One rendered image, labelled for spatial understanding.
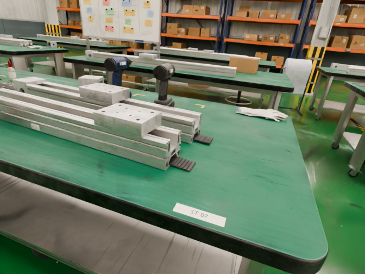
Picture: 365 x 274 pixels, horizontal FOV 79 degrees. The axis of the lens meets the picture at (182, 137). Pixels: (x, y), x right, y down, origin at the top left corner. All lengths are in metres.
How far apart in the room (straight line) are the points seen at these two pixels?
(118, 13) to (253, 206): 3.91
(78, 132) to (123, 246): 0.61
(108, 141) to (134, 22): 3.45
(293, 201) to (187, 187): 0.25
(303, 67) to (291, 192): 3.71
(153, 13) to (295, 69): 2.42
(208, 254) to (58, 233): 0.72
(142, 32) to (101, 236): 3.29
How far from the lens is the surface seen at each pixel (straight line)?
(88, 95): 0.95
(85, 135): 0.76
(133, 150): 0.65
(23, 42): 4.26
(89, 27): 4.54
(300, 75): 4.26
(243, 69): 2.70
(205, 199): 0.53
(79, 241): 1.23
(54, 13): 9.29
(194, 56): 4.17
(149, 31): 3.90
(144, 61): 2.51
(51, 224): 1.34
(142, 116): 0.63
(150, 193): 0.54
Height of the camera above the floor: 1.12
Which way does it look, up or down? 25 degrees down
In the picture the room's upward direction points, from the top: 5 degrees clockwise
